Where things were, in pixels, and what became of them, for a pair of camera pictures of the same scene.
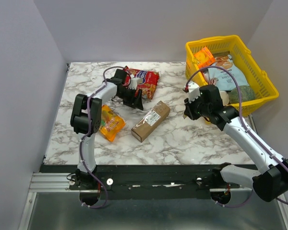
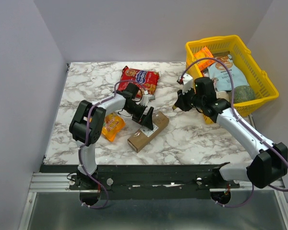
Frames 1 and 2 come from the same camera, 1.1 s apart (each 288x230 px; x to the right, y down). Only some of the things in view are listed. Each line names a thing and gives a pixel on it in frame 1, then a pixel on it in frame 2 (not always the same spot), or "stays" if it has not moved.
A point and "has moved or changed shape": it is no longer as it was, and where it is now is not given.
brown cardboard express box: x=150 y=121 has moved or changed shape
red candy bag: x=147 y=80 stays
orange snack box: x=204 y=58 stays
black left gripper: x=138 y=103 -> x=142 y=120
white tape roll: x=225 y=97 stays
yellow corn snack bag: x=112 y=123 stays
